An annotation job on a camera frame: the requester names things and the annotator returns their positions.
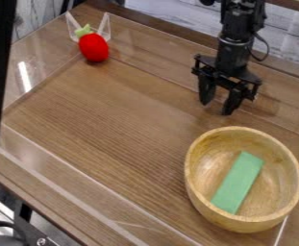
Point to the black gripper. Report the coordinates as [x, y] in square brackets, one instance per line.
[226, 70]

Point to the red plush strawberry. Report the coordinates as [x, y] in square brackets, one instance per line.
[93, 44]

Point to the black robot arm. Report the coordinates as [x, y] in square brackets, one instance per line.
[242, 19]

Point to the wooden bowl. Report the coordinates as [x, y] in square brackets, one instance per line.
[274, 192]

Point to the green rectangular block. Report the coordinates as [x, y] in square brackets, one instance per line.
[237, 183]

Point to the clear acrylic wall panel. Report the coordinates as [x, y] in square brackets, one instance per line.
[95, 215]

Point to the black table leg frame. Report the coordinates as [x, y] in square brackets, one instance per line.
[39, 230]

